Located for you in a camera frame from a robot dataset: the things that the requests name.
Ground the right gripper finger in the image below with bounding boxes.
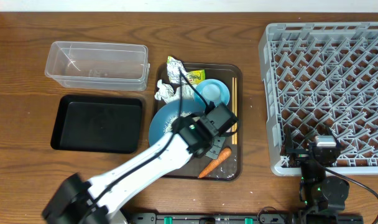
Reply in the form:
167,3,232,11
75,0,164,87
325,126,342,146
283,126,293,151

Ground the dark blue plate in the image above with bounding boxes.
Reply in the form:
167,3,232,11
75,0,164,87
149,100,205,146

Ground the yellow green snack wrapper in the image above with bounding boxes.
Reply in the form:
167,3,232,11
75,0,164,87
167,56,206,85

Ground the pile of white rice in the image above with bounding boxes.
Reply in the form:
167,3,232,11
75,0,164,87
164,112,191,133

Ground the white tissue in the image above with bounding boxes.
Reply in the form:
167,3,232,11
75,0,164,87
154,80,195,104

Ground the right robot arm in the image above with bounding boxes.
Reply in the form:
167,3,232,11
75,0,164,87
283,127,349,223

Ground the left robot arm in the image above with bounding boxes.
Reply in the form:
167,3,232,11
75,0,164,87
42,104,238,224

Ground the grey dishwasher rack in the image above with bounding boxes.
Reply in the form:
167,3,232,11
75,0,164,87
259,22,378,176

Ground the orange carrot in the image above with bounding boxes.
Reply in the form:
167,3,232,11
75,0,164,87
198,147,232,179

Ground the brown serving tray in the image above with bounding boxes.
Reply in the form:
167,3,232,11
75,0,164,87
165,62,243,181

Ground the light blue cup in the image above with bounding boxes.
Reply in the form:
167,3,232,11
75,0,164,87
201,83,221,101

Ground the light blue bowl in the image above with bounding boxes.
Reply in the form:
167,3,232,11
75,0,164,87
195,79,230,106

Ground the wooden chopstick left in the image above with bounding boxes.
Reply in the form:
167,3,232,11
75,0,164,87
231,77,235,145

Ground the wooden chopstick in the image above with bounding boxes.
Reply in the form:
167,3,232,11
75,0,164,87
233,77,238,145
231,77,235,145

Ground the wooden chopstick right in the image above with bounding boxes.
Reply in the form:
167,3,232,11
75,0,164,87
233,77,238,145

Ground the black plastic tray bin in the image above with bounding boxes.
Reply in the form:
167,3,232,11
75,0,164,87
50,95,142,154

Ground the clear plastic bin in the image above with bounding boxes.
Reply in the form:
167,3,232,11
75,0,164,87
45,41,150,91

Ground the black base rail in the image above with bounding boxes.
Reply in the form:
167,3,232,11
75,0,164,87
127,212,364,224

